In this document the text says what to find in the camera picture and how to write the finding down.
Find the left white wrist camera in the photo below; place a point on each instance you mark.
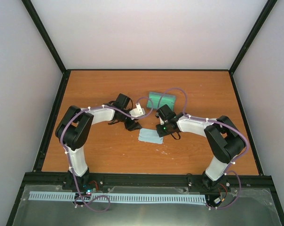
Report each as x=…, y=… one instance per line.
x=137, y=112

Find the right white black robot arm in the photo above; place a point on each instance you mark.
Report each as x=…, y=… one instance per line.
x=225, y=141

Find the metal base plate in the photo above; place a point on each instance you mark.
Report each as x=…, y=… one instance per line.
x=238, y=207

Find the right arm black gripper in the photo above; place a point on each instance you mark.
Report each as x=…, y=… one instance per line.
x=161, y=133

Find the light blue cleaning cloth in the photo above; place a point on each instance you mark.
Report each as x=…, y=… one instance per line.
x=150, y=136

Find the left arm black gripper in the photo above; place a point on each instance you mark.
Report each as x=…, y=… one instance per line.
x=131, y=126

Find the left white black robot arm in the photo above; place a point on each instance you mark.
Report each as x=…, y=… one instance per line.
x=73, y=130

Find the light blue cable duct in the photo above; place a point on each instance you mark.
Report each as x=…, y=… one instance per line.
x=123, y=198

